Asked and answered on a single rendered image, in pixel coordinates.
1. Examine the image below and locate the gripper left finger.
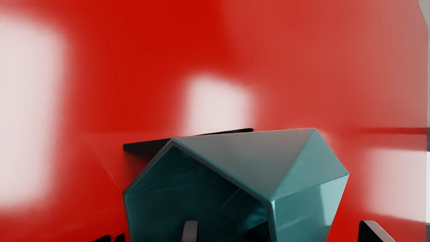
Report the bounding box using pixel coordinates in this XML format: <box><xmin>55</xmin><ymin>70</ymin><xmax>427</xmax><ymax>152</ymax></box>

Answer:
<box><xmin>182</xmin><ymin>220</ymin><xmax>199</xmax><ymax>242</ymax></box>

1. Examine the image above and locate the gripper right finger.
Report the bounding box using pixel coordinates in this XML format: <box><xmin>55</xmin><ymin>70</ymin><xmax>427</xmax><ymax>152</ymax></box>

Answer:
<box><xmin>358</xmin><ymin>220</ymin><xmax>396</xmax><ymax>242</ymax></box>

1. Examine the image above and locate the teal faceted mug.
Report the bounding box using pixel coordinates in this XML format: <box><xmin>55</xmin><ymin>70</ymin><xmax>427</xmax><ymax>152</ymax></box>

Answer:
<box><xmin>123</xmin><ymin>128</ymin><xmax>350</xmax><ymax>242</ymax></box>

